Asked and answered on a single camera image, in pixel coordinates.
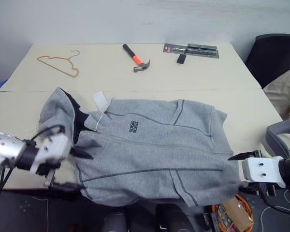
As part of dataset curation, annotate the orange wire basket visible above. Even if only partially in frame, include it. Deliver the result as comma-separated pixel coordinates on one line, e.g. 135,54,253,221
211,193,255,232

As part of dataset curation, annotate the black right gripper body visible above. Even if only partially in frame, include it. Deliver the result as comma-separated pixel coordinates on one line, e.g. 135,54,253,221
255,181,278,198

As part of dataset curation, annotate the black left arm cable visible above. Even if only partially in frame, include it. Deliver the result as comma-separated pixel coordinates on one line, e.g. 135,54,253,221
0,125,66,218

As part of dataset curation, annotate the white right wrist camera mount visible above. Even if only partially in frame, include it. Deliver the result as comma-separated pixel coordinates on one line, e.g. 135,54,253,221
241,156,288,189

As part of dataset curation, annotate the black orange claw hammer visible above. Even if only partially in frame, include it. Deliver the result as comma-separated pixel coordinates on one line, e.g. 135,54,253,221
122,43,152,73

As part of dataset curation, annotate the white paper hang tag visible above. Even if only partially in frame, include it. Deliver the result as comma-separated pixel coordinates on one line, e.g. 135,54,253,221
93,91,111,132

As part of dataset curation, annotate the grey chair armrest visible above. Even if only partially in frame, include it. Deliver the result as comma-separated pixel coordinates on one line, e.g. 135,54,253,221
261,120,290,160

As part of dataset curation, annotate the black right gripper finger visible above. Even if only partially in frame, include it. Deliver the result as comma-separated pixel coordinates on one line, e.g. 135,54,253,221
228,149,261,162

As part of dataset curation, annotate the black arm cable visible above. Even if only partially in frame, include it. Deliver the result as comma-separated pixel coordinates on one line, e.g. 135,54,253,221
0,125,66,218
260,183,290,217

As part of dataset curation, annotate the orange wire clothes hanger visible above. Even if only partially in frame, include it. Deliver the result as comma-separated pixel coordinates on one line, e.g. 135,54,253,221
36,50,81,78

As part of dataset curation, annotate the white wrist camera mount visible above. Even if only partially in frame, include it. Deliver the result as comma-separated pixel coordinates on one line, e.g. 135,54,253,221
241,156,288,189
29,133,70,175

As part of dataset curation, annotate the black office chair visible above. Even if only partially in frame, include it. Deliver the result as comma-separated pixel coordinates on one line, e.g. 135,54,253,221
244,33,290,89

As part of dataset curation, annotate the brown cardboard box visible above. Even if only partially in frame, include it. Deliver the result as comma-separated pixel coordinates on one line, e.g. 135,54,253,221
222,199,254,230

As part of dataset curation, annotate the grey hooded zip jacket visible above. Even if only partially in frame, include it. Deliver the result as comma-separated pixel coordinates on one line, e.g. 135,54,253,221
38,87,248,208

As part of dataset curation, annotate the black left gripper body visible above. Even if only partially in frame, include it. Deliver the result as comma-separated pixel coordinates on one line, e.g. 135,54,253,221
37,159,62,188

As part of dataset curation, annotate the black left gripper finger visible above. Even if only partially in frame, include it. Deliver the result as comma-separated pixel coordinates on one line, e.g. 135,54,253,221
69,147,94,160
48,182,86,193

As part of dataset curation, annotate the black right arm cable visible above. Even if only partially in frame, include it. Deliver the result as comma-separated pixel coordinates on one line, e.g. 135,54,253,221
260,183,290,217

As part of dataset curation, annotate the person in beige clothes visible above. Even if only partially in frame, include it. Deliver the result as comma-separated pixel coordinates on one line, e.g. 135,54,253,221
262,64,290,121

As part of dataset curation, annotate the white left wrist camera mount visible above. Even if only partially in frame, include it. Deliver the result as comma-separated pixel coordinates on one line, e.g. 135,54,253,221
29,133,70,175

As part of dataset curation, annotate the black packaged tool blister card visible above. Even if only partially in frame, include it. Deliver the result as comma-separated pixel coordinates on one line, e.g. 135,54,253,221
162,43,220,59

